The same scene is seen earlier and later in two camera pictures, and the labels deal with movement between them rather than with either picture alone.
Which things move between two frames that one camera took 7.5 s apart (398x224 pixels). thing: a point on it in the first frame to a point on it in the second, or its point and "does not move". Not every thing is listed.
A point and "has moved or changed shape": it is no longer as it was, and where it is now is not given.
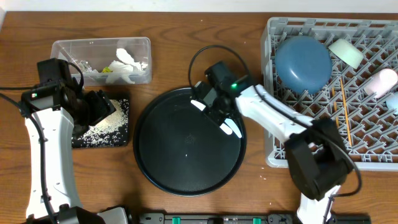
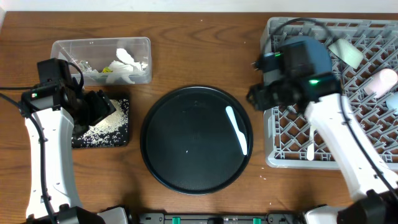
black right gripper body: [217, 111] to [270, 96]
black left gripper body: [94, 107] does not move
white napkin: [119, 72] does not move
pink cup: [387, 78] does not move
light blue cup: [392, 102] does not move
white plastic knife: [201, 106] has moved or changed shape
